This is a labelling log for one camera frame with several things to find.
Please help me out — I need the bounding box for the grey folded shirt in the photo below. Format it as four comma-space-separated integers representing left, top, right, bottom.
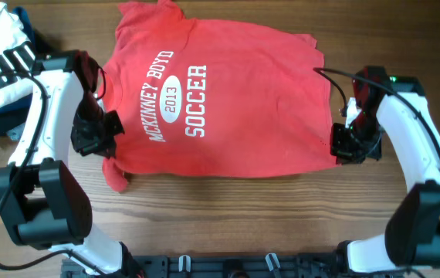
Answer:
6, 124, 25, 141

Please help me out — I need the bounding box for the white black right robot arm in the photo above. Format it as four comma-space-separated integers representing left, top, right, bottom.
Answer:
330, 66, 440, 276

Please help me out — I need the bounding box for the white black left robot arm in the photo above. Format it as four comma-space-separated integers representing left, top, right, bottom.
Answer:
0, 50, 140, 277

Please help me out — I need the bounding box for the red soccer t-shirt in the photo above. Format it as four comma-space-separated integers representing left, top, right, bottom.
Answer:
102, 1, 336, 192

